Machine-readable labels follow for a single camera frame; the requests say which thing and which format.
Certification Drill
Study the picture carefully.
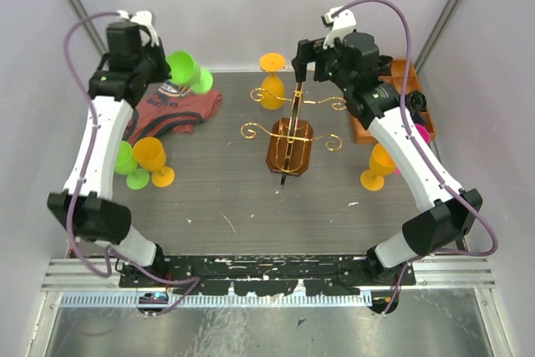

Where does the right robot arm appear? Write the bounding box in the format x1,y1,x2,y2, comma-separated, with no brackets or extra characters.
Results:
292,31,482,285

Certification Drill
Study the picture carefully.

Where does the red folded t-shirt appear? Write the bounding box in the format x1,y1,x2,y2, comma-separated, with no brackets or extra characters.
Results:
122,83,222,145

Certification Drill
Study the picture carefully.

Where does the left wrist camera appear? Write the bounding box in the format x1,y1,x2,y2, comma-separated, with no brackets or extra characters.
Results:
117,10,160,47

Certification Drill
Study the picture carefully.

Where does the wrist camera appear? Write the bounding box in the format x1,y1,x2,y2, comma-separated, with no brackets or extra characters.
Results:
117,10,160,47
322,7,356,49

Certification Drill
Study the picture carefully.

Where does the slotted cable duct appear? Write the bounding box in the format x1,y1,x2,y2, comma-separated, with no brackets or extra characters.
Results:
59,291,373,309

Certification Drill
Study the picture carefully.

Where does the orange wine glass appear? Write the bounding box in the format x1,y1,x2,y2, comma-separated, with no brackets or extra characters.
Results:
133,137,175,188
360,144,396,191
259,53,286,110

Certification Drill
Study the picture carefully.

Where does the wooden compartment tray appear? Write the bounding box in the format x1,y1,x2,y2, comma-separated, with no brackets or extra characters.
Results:
349,59,436,145

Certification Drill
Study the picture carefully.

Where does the aluminium rail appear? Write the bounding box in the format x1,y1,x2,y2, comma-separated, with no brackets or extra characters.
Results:
42,255,496,291

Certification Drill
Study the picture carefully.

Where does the rolled dark tie right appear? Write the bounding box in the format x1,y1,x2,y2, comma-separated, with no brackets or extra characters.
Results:
405,90,427,115

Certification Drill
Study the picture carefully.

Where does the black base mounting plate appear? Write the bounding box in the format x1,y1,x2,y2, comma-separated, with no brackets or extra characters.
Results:
119,254,417,296

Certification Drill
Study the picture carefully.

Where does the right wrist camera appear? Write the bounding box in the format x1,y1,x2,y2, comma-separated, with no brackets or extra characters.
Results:
322,7,356,49

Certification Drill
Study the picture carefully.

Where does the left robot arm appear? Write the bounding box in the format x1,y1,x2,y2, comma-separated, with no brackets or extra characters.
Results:
47,20,170,287

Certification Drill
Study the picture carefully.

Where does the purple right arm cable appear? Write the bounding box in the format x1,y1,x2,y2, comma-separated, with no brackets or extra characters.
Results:
334,0,499,316

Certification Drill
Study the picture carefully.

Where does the gold wire wine glass rack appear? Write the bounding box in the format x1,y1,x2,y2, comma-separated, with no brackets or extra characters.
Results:
240,86,346,185

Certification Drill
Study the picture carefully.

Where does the pink wine glass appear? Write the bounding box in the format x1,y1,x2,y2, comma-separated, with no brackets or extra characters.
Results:
395,122,431,176

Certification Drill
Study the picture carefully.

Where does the green wine glass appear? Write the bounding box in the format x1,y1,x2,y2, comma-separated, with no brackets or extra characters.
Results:
166,51,213,94
114,140,150,190

